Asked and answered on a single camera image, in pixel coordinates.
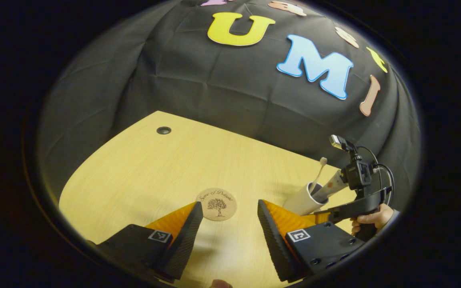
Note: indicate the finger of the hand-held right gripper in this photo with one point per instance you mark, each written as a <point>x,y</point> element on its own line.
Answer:
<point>322,218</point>

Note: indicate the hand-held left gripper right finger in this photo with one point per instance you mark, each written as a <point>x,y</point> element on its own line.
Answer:
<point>274,240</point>

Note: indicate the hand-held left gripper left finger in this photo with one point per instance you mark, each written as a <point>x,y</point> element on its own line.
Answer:
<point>184,240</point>

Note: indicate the white toothpaste tube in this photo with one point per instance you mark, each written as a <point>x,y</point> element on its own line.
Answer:
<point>330,186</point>

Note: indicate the pale pink toothbrush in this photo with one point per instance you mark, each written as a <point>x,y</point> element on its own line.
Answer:
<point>317,176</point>

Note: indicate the round cork coaster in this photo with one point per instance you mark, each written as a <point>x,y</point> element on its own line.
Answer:
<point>216,204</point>

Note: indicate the black backdrop cloth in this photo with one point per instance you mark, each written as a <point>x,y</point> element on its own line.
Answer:
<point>214,88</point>

